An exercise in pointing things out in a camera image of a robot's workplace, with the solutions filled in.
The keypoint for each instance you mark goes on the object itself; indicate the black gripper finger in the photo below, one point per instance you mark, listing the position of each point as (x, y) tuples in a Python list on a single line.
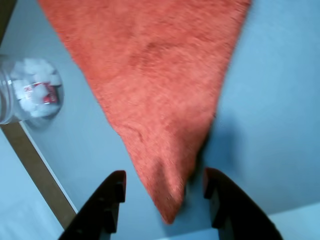
[(235, 212), (97, 207)]

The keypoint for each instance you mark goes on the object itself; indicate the orange terry towel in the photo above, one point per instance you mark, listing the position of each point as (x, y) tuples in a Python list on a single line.
[(155, 87)]

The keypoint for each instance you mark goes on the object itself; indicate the low brown cardboard strip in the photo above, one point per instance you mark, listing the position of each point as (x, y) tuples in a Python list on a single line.
[(35, 165)]

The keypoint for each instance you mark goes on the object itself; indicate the clear plastic jar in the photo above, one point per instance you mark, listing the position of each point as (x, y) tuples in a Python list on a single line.
[(30, 115)]

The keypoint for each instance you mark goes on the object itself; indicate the grey table mat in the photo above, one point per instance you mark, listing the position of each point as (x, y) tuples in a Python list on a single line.
[(275, 100)]

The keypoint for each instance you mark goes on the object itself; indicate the red white eraser packet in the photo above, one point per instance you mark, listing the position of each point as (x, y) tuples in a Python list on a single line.
[(50, 96)]

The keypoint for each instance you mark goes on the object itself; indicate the white eraser cubes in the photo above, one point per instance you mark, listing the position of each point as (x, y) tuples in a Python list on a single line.
[(37, 72)]

